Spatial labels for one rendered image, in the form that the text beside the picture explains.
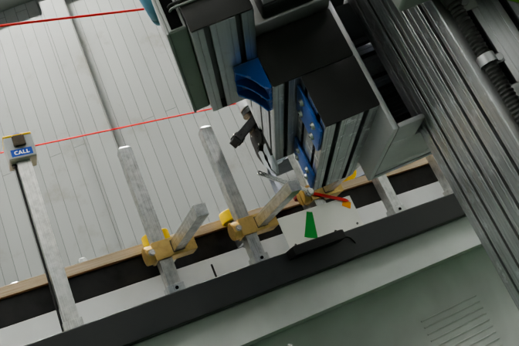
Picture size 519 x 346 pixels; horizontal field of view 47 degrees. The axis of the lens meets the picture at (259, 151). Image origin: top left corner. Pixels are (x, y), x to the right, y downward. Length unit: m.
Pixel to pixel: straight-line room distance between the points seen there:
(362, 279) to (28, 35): 6.60
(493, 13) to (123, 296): 1.29
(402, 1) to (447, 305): 1.56
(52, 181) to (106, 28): 2.00
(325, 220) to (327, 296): 0.22
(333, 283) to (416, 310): 0.45
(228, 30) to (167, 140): 6.02
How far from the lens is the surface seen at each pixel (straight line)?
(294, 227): 1.71
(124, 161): 1.65
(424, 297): 2.12
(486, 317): 2.26
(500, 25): 0.78
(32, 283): 1.73
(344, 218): 1.79
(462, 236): 2.03
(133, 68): 7.28
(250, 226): 1.66
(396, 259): 1.86
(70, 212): 6.87
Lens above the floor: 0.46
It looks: 18 degrees up
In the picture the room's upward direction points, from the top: 24 degrees counter-clockwise
